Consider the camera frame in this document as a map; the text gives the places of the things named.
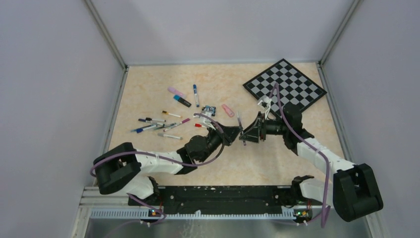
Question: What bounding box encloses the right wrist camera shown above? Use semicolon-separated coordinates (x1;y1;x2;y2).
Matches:
257;96;272;118

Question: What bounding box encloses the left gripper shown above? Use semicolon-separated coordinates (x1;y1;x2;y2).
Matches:
199;121;243;163

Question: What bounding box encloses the purple cable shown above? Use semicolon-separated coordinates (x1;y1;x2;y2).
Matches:
90;113;230;227
269;82;331;228

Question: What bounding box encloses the blue owl eraser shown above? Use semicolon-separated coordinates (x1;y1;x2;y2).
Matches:
202;105;216;117

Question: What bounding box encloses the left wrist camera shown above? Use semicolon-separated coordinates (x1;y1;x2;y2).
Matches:
199;111;215;129

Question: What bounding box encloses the yellow cap white marker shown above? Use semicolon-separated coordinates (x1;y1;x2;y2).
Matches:
162;111;182;118

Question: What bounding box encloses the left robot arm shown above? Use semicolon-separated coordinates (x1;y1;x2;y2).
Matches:
90;125;242;205

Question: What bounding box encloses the black grey chessboard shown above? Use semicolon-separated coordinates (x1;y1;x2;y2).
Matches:
243;59;327;112

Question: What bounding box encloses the black cap white marker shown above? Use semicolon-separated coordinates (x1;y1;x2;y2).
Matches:
145;118;166;122

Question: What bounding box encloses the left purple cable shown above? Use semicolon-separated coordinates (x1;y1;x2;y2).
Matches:
90;113;230;227

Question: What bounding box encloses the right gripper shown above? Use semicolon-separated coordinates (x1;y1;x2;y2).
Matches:
239;112;289;143

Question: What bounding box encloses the grey cap white marker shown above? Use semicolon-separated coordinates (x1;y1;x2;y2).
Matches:
157;133;183;140

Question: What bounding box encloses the blue black highlighter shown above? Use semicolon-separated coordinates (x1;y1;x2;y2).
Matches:
173;95;192;108

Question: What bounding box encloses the grey cable duct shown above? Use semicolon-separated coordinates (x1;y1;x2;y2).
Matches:
90;208;296;220

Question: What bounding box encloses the blue cap whiteboard marker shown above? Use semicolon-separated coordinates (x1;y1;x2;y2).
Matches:
193;84;200;108

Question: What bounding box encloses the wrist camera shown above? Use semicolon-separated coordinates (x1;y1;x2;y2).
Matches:
257;96;272;118
199;111;215;129

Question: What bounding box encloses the pink highlighter pen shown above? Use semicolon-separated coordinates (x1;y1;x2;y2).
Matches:
221;104;235;118

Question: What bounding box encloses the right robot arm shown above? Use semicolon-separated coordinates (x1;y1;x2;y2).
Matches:
239;104;384;222

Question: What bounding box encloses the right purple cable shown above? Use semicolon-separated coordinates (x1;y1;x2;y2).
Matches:
269;82;331;228

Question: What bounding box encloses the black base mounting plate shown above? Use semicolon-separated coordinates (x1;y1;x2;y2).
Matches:
144;185;309;215

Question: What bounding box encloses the magenta cap white marker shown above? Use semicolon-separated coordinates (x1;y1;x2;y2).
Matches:
163;118;190;132

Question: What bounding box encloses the light pink highlighter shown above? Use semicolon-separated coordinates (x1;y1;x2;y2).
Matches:
167;87;185;98

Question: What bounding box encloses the purple pen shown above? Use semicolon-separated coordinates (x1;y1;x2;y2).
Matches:
236;111;246;146

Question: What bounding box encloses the blue cap pen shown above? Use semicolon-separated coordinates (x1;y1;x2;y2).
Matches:
131;124;157;133

